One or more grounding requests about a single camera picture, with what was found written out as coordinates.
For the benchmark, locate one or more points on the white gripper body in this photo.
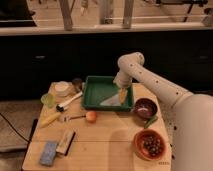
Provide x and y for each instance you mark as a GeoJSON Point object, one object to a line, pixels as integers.
{"type": "Point", "coordinates": [123, 82]}

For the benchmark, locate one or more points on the light grey towel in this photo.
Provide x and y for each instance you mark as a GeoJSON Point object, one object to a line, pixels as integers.
{"type": "Point", "coordinates": [111, 101]}

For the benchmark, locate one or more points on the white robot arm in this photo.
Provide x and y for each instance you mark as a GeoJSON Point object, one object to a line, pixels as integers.
{"type": "Point", "coordinates": [192, 145]}

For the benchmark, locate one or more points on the green plastic tray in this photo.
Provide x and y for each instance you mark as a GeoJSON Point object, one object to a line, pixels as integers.
{"type": "Point", "coordinates": [98, 89]}

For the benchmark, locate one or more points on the dark purple bowl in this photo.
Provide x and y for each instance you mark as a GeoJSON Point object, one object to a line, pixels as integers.
{"type": "Point", "coordinates": [145, 108]}

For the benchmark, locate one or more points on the orange peach fruit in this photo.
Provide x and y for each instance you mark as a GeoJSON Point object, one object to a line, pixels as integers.
{"type": "Point", "coordinates": [91, 116]}

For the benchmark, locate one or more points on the white round container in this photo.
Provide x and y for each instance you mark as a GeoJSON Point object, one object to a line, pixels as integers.
{"type": "Point", "coordinates": [62, 88]}

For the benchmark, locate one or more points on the small metal fork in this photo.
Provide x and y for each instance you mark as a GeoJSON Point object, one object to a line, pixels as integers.
{"type": "Point", "coordinates": [68, 118]}

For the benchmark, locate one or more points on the orange bowl with nuts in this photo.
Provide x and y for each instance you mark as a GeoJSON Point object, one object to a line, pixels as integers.
{"type": "Point", "coordinates": [149, 145]}

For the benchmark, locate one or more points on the green plastic cup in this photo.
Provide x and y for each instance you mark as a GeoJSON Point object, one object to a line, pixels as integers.
{"type": "Point", "coordinates": [48, 100]}

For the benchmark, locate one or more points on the wooden block brush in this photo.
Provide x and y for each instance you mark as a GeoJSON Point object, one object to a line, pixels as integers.
{"type": "Point", "coordinates": [65, 142]}

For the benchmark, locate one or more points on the yellow banana toy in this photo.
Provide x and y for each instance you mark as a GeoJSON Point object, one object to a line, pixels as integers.
{"type": "Point", "coordinates": [49, 120]}

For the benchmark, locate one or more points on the blue sponge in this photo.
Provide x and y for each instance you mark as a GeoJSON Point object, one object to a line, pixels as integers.
{"type": "Point", "coordinates": [48, 154]}

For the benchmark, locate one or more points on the white handled black brush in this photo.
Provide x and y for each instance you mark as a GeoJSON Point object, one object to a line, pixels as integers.
{"type": "Point", "coordinates": [64, 105]}

